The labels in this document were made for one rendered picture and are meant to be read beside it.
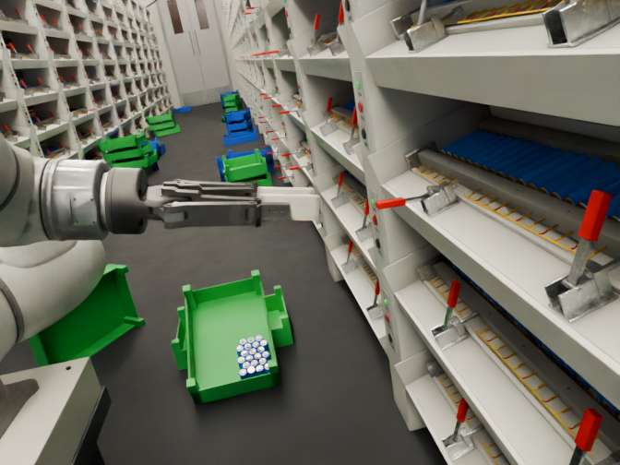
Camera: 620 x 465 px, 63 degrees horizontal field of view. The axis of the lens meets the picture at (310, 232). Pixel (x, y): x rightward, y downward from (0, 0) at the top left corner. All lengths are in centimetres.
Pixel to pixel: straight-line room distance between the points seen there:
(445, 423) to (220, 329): 66
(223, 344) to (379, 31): 84
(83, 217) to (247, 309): 84
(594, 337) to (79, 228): 48
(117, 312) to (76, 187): 114
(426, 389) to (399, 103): 50
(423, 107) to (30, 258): 64
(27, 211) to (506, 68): 46
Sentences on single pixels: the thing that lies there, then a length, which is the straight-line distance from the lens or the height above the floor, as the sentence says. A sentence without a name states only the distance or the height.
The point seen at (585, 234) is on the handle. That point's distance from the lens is 41.
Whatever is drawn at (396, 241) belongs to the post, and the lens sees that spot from 85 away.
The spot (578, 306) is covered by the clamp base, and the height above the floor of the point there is 50.
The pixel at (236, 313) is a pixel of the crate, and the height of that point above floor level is 10.
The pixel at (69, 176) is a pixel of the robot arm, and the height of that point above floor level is 63.
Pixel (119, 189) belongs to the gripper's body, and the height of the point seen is 61.
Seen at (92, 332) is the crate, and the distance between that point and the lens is 165.
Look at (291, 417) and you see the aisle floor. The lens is 113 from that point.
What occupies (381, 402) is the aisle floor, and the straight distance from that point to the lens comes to 113.
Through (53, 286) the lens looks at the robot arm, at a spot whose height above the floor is 43.
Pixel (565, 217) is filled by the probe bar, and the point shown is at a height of 54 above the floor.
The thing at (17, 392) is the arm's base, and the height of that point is 29.
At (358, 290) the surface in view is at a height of 11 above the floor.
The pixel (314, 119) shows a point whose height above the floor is 52.
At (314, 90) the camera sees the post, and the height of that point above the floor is 59.
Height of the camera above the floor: 71
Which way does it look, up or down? 20 degrees down
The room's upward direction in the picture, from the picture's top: 10 degrees counter-clockwise
